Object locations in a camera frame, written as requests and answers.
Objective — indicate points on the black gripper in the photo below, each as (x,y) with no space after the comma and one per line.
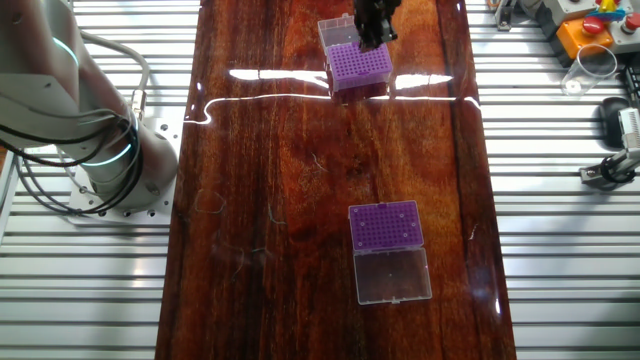
(375,7)

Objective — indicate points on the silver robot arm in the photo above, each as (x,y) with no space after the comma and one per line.
(50,75)

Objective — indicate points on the tall purple pipette tip box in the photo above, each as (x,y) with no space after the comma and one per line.
(357,65)

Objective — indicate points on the flat purple pipette tip holder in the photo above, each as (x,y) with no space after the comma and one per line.
(380,237)

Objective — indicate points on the orange emergency stop box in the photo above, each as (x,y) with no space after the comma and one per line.
(582,42)

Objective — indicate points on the clear plastic cup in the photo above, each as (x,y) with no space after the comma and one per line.
(595,65)

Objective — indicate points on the colourful plastic toy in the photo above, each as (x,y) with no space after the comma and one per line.
(607,9)

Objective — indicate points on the grey box with red button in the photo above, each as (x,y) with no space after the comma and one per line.
(629,37)

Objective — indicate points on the black computer mouse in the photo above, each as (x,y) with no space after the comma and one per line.
(611,125)

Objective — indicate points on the black rack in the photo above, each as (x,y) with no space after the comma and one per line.
(634,85)

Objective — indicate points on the silver bracket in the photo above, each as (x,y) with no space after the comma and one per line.
(504,17)

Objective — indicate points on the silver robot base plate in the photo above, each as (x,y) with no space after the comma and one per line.
(167,135)

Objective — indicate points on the silver camera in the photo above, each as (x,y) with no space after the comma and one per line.
(631,127)

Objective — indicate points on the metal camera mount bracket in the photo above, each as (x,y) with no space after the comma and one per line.
(612,170)

